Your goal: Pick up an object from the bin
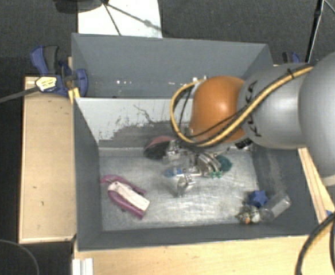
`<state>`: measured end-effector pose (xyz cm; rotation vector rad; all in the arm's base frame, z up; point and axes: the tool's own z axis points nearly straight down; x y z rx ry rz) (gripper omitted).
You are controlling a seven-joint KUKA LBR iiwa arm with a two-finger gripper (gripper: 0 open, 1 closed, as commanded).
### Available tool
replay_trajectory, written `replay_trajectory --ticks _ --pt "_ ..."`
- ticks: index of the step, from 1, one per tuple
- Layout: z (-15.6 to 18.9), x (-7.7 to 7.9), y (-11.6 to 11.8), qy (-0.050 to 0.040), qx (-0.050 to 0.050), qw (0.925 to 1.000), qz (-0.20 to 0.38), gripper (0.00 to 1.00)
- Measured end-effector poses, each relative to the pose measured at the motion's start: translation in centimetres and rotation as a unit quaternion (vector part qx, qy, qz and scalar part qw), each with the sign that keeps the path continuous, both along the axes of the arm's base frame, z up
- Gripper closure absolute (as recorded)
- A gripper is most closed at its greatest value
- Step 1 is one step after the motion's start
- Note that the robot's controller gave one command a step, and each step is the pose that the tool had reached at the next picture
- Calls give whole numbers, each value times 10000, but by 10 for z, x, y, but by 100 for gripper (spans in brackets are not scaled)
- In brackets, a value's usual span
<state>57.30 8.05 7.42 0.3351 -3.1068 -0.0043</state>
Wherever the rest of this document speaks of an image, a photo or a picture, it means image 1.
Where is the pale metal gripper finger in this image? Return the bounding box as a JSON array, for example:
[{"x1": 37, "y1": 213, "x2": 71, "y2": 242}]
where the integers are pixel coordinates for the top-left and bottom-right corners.
[
  {"x1": 174, "y1": 176, "x2": 186, "y2": 198},
  {"x1": 184, "y1": 176, "x2": 198, "y2": 195}
]

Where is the dark teal soft thing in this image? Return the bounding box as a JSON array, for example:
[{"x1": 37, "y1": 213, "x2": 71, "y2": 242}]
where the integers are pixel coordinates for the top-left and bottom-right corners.
[{"x1": 215, "y1": 154, "x2": 233, "y2": 172}]

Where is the red and dark round brush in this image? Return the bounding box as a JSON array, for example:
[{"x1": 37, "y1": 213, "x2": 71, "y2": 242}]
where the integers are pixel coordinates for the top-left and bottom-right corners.
[{"x1": 143, "y1": 135, "x2": 176, "y2": 161}]

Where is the blue star-shaped block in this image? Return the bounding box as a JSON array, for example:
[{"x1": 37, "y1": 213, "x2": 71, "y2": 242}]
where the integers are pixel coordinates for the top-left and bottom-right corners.
[{"x1": 246, "y1": 190, "x2": 269, "y2": 209}]

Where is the small multicoloured toy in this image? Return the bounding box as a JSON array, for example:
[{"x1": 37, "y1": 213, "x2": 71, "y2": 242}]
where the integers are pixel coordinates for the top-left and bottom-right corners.
[{"x1": 236, "y1": 205, "x2": 261, "y2": 226}]

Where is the clear plastic bottle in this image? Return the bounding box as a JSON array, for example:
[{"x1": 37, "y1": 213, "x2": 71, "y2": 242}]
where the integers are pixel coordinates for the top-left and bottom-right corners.
[{"x1": 258, "y1": 192, "x2": 293, "y2": 222}]

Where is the grey metal bin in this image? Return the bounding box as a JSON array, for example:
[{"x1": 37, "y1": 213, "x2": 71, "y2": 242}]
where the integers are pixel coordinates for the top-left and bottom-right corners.
[{"x1": 71, "y1": 32, "x2": 321, "y2": 252}]

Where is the pale wood board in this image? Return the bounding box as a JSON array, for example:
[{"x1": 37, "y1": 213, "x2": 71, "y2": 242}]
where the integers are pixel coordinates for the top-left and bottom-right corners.
[{"x1": 18, "y1": 76, "x2": 78, "y2": 245}]

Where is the black cylinder on white bracket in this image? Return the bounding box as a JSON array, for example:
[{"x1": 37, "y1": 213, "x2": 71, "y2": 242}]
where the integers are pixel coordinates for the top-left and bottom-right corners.
[{"x1": 235, "y1": 137, "x2": 254, "y2": 152}]

